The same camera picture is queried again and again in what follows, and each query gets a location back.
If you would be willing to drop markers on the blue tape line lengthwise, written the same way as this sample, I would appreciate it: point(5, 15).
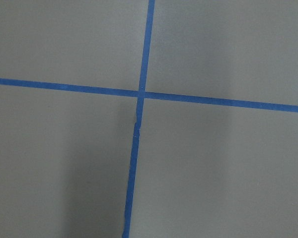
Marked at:
point(138, 122)

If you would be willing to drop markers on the blue tape line crosswise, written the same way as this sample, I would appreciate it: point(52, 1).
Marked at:
point(150, 95)

